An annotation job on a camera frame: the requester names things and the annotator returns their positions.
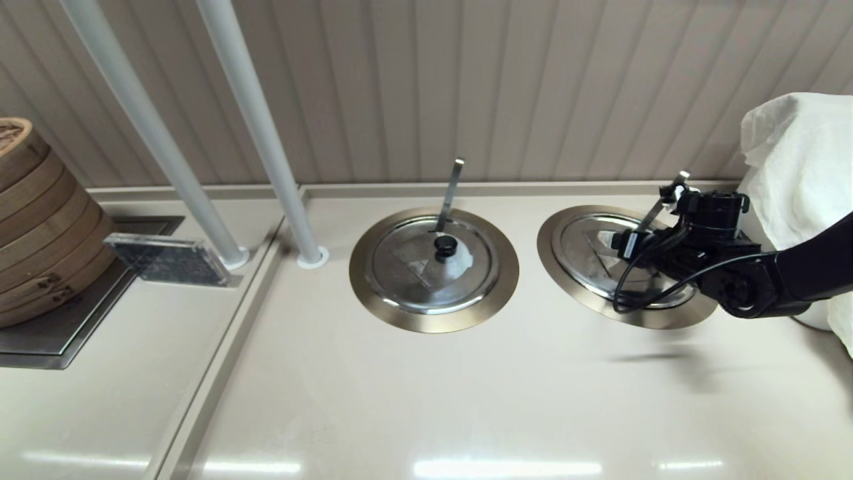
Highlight steel lid with black knob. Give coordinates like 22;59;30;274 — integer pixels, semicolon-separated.
552;212;697;310
365;216;500;315

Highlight white appliance body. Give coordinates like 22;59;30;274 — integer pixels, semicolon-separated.
733;175;777;251

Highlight white round appliance foot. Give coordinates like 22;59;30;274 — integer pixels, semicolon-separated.
792;299;832;332

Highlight white cloth cover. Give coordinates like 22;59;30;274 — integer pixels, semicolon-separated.
740;92;853;361

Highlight white metal pole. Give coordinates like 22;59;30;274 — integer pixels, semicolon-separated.
59;0;251;271
195;0;331;271

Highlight clear acrylic sign block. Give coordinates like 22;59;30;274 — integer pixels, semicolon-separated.
103;233;244;289

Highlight recessed steel steamer tray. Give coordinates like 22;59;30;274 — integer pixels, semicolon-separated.
0;217;187;371

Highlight stacked bamboo steamer baskets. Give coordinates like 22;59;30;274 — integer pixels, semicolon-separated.
0;117;118;329

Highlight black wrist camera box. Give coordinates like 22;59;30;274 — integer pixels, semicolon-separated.
598;229;644;261

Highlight brass counter ring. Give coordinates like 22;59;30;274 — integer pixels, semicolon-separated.
536;204;720;331
349;207;520;334

